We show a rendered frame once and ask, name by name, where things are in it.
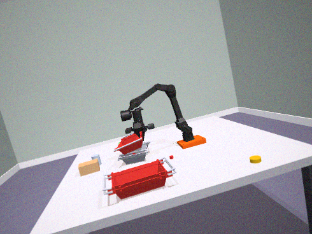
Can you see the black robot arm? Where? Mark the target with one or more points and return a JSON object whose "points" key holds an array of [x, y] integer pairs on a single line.
{"points": [[170, 91]]}

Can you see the yellow short cylinder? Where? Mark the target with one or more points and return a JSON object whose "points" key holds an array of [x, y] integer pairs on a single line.
{"points": [[255, 159]]}

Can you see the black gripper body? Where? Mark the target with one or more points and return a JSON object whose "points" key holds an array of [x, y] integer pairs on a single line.
{"points": [[149, 126]]}

